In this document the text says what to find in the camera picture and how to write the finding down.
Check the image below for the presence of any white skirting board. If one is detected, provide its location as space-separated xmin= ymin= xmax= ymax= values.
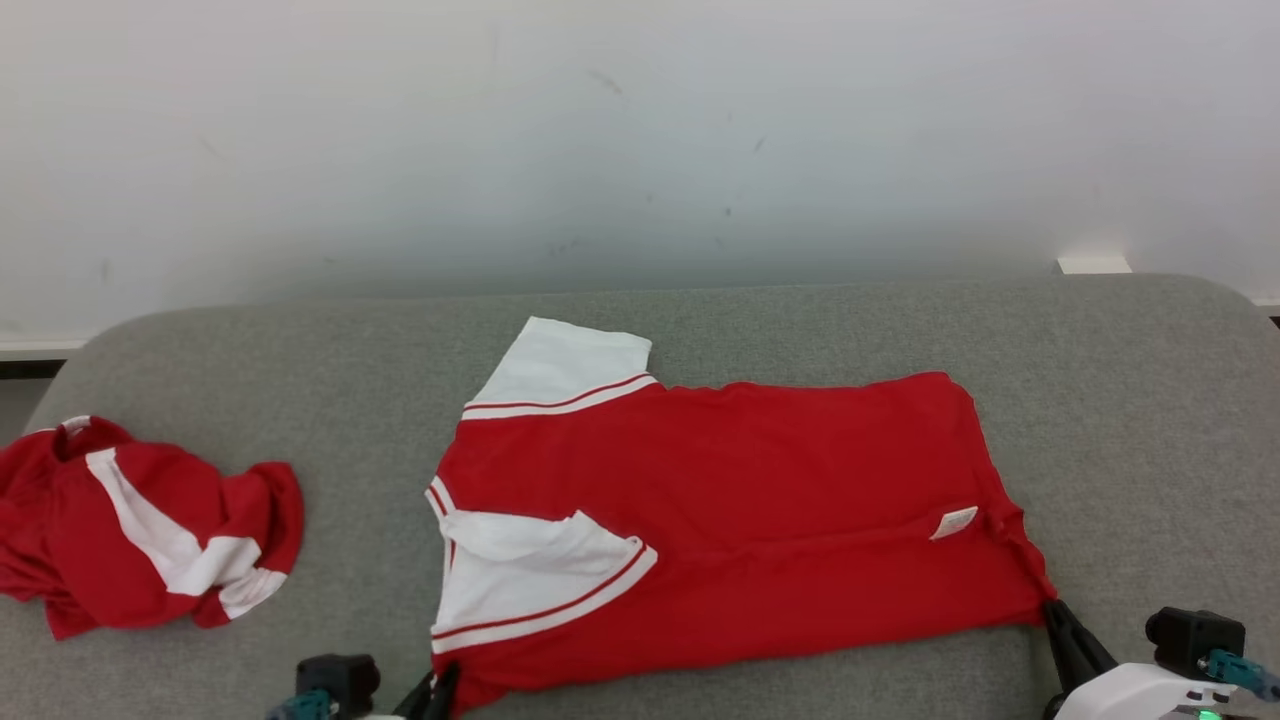
xmin=0 ymin=337 xmax=93 ymax=363

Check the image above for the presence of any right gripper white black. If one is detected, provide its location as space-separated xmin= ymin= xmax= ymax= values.
xmin=1040 ymin=598 xmax=1242 ymax=720

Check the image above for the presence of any right black cable teal plug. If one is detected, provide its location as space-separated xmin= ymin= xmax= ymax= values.
xmin=1198 ymin=648 xmax=1280 ymax=703

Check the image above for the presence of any red shirt with black number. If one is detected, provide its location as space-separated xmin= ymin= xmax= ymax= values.
xmin=425 ymin=316 xmax=1060 ymax=717

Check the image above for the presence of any red garment with white stripe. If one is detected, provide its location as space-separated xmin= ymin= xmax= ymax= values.
xmin=0 ymin=414 xmax=306 ymax=642

